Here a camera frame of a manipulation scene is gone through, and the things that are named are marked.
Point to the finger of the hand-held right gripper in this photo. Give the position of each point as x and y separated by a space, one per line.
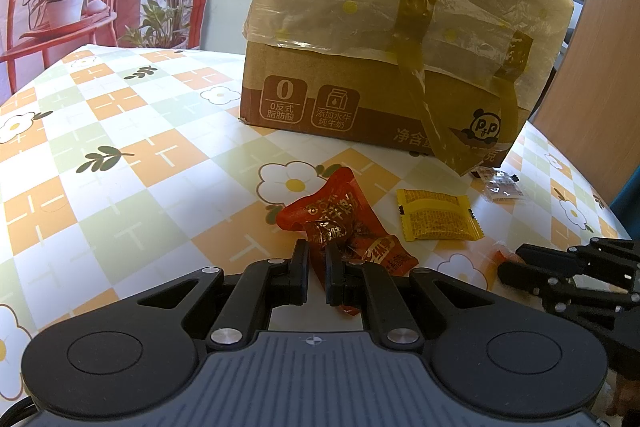
575 302
600 262

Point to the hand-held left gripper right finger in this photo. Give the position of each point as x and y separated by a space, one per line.
336 279

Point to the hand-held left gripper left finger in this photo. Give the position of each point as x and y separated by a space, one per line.
300 277

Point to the red snack packet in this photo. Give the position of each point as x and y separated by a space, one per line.
340 207

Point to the orange snack packet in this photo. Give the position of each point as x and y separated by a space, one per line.
503 253

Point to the cardboard box with plastic liner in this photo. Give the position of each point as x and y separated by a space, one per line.
350 57

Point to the yellow snack packet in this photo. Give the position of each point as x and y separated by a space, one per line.
437 217

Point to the small clear snack packet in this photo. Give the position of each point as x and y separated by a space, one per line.
500 188

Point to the floral checked tablecloth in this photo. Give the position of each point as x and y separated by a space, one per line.
125 182

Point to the wooden panel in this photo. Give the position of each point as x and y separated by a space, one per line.
600 32

